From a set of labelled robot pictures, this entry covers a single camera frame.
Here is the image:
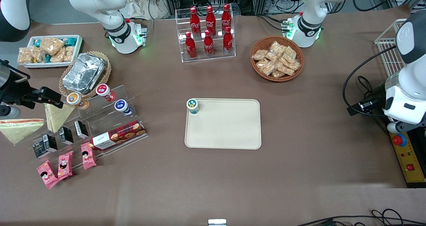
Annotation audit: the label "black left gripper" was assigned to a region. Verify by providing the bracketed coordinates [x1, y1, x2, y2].
[347, 86, 387, 117]

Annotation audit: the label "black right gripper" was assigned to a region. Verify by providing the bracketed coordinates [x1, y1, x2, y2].
[0, 81, 64, 109]

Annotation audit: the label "triangular sandwich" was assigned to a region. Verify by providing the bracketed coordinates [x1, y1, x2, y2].
[0, 119, 45, 145]
[45, 103, 76, 133]

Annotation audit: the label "beige plastic serving tray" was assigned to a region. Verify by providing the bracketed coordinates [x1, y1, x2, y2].
[185, 99, 262, 150]

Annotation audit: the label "orange lid yogurt bottle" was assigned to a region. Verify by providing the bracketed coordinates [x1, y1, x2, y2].
[66, 92, 90, 111]

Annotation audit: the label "silver foil container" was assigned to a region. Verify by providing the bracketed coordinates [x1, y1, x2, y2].
[62, 53, 107, 94]

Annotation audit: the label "black snack pack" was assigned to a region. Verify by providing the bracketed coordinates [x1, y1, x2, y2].
[74, 120, 90, 139]
[59, 126, 75, 145]
[47, 134, 58, 152]
[32, 136, 50, 159]

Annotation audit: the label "red lid yogurt bottle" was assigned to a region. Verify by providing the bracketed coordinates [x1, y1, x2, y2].
[96, 84, 116, 103]

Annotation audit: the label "brown table cover sheet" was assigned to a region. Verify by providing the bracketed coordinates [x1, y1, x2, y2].
[0, 5, 426, 226]

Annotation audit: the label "white rectangular plastic bin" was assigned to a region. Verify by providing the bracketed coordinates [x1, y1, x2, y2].
[18, 35, 84, 69]

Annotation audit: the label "oval wicker basket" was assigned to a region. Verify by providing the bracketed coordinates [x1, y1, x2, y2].
[59, 51, 112, 100]

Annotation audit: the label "clear acrylic tiered snack rack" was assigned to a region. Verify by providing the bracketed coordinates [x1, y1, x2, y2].
[15, 84, 149, 172]

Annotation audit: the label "pink cartoon snack pack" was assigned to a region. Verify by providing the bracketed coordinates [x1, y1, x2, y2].
[57, 151, 74, 179]
[36, 160, 61, 189]
[81, 142, 97, 170]

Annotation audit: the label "yellow emergency stop box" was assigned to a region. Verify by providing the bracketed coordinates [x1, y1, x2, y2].
[389, 132, 426, 188]

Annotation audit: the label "blue lid yogurt bottle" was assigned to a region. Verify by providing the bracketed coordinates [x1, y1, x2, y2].
[114, 100, 133, 117]

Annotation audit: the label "round brown wicker basket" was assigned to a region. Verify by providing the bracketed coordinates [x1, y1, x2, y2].
[250, 36, 305, 83]

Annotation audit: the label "red plaid cookie box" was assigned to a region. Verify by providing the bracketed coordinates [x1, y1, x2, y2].
[90, 120, 146, 151]

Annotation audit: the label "crumpled beige bag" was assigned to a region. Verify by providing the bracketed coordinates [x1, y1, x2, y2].
[125, 0, 171, 20]

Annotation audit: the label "green lid yogurt bottle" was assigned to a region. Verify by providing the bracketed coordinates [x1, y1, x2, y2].
[186, 99, 200, 115]

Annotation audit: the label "red cola bottle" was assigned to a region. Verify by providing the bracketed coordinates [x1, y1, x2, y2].
[223, 26, 234, 55]
[190, 7, 201, 38]
[205, 5, 217, 36]
[203, 30, 214, 57]
[185, 32, 197, 59]
[221, 4, 232, 32]

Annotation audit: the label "clear acrylic bottle rack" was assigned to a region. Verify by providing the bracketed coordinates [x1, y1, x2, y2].
[175, 5, 236, 64]

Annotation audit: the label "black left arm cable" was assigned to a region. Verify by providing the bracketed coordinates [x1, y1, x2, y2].
[342, 46, 398, 117]

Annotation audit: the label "white wire rack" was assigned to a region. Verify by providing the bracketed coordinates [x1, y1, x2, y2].
[374, 19, 408, 77]

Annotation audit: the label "black cables at table edge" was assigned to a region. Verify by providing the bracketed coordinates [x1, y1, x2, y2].
[296, 208, 426, 226]

